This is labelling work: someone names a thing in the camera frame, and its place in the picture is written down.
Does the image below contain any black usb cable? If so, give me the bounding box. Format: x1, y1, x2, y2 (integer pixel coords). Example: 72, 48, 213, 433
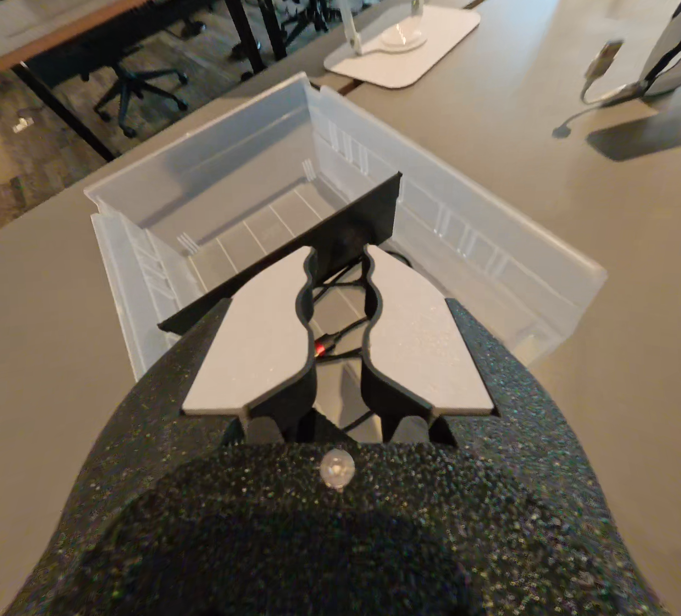
578, 37, 652, 106

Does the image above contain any white stand with clear arms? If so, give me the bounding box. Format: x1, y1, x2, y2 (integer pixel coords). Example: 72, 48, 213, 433
317, 0, 482, 91

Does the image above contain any thin black cable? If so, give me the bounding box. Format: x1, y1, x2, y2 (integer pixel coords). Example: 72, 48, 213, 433
307, 250, 410, 363

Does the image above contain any clear plastic bin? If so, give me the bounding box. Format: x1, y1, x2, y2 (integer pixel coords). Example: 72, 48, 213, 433
82, 71, 608, 383

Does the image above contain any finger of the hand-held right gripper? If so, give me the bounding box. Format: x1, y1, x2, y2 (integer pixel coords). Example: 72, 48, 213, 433
637, 1, 681, 103

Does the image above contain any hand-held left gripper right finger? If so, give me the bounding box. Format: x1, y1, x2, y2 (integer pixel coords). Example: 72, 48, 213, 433
362, 244, 497, 420

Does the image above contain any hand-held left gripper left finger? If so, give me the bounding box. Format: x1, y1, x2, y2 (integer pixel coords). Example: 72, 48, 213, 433
181, 246, 318, 420

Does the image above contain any grey usb hub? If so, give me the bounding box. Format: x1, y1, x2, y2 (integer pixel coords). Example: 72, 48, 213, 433
157, 171, 404, 336

